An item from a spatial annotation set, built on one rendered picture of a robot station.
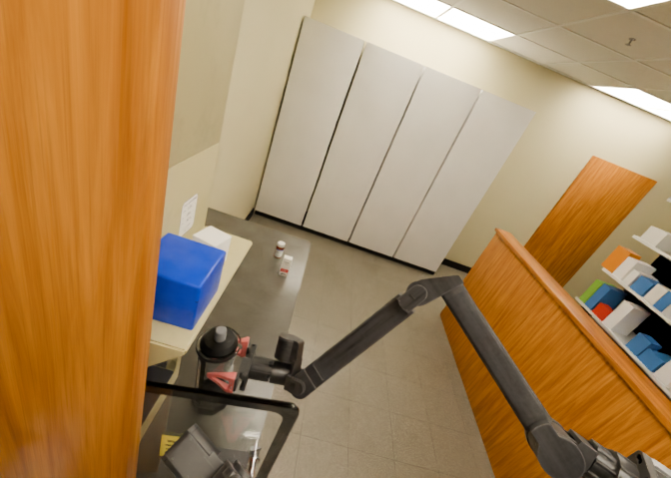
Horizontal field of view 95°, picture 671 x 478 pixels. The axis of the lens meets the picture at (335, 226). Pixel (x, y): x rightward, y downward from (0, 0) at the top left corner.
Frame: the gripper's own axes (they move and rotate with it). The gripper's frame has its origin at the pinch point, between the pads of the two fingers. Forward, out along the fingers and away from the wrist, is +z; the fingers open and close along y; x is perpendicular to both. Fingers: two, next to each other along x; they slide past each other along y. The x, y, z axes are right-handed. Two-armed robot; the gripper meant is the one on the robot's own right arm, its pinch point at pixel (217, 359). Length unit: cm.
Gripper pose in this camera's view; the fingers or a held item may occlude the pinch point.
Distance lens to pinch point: 94.3
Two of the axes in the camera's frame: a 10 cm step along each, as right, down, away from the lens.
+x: -2.5, 8.6, 4.4
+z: -9.7, -2.4, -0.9
